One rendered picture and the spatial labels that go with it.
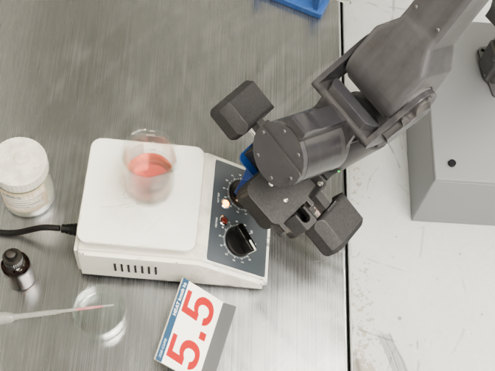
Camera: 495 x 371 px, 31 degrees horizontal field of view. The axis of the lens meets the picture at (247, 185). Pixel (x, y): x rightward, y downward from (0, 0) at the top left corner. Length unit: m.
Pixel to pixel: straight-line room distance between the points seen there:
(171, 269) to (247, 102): 0.19
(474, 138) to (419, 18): 0.27
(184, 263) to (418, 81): 0.32
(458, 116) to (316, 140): 0.28
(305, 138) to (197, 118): 0.35
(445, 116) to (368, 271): 0.19
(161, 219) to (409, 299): 0.29
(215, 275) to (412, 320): 0.22
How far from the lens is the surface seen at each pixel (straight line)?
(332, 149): 0.75
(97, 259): 0.92
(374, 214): 1.02
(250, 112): 0.86
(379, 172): 1.05
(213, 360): 0.94
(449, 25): 0.72
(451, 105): 0.99
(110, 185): 0.92
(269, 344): 0.95
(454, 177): 0.94
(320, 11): 1.15
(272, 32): 1.13
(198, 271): 0.92
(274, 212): 0.81
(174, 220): 0.90
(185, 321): 0.92
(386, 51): 0.75
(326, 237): 0.87
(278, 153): 0.74
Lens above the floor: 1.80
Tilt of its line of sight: 63 degrees down
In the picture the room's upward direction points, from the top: 9 degrees clockwise
